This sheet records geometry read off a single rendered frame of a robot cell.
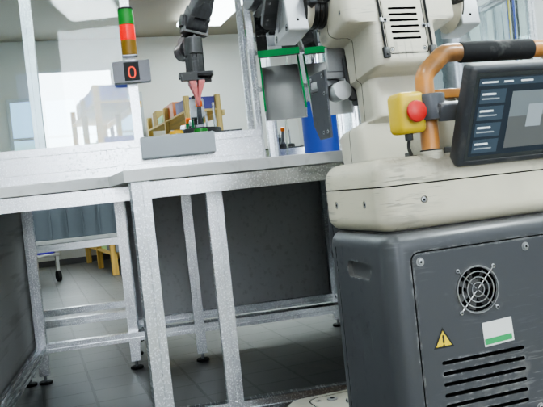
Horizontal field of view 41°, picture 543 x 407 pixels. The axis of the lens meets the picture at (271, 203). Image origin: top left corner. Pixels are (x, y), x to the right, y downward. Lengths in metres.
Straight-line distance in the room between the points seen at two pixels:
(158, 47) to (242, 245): 7.30
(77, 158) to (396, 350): 1.21
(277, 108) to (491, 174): 1.13
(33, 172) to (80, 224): 2.04
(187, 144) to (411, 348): 1.06
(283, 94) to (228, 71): 8.71
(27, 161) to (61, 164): 0.09
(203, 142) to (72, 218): 2.18
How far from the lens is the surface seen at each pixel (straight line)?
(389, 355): 1.27
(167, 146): 2.08
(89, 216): 4.18
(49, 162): 2.16
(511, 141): 1.32
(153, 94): 10.78
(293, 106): 2.33
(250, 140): 2.18
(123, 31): 2.48
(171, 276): 3.85
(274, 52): 2.33
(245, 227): 3.86
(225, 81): 11.04
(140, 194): 1.77
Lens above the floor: 0.79
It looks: 1 degrees down
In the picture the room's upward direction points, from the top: 6 degrees counter-clockwise
